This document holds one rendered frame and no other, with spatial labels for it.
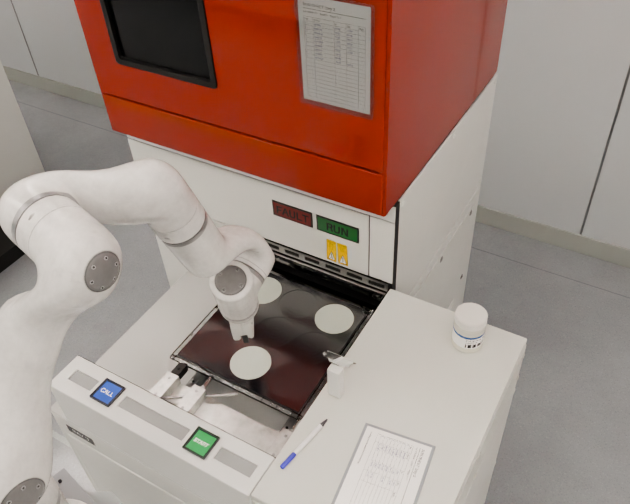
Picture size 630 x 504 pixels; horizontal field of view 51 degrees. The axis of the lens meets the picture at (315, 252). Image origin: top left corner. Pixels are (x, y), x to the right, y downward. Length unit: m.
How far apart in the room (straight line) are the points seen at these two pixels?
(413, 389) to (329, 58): 0.71
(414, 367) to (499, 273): 1.68
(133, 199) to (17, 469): 0.43
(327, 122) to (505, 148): 1.82
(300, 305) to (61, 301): 0.88
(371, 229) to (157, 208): 0.67
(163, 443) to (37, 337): 0.51
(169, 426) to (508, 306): 1.87
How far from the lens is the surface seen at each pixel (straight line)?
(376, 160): 1.36
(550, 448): 2.59
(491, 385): 1.49
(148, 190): 1.00
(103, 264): 0.91
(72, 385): 1.59
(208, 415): 1.55
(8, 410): 1.07
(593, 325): 3.01
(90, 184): 1.01
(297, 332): 1.64
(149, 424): 1.47
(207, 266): 1.17
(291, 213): 1.66
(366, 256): 1.62
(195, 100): 1.57
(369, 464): 1.35
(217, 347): 1.64
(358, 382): 1.46
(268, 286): 1.76
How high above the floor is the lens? 2.15
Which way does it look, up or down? 43 degrees down
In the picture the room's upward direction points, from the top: 4 degrees counter-clockwise
